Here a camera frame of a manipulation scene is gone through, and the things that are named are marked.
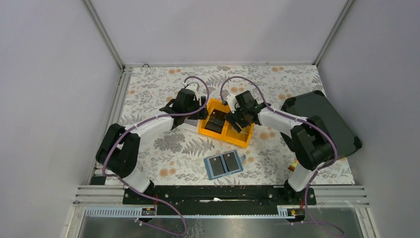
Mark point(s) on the small yellow green block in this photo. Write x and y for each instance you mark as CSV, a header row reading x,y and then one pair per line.
x,y
293,166

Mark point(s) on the yellow card storage bin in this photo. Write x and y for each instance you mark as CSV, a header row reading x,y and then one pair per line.
x,y
217,127

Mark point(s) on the black card pocket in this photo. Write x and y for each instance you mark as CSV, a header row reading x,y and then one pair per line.
x,y
217,166
231,162

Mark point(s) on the blue card holder wallet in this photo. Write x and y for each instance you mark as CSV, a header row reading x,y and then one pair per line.
x,y
240,160

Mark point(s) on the black hard case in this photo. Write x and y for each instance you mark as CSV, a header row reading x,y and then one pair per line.
x,y
315,103

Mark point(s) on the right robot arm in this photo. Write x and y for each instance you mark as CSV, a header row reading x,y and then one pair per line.
x,y
310,140

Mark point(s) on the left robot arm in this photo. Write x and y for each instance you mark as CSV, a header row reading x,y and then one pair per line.
x,y
118,151

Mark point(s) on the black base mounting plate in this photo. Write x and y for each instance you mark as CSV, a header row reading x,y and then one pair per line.
x,y
208,200

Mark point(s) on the slotted aluminium cable rail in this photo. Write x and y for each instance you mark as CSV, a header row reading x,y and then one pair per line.
x,y
121,212

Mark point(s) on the white card storage bin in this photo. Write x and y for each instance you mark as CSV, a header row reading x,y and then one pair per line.
x,y
190,126

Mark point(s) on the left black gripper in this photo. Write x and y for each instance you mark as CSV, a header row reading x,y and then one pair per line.
x,y
200,115

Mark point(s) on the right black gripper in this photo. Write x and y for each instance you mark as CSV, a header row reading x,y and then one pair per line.
x,y
232,117

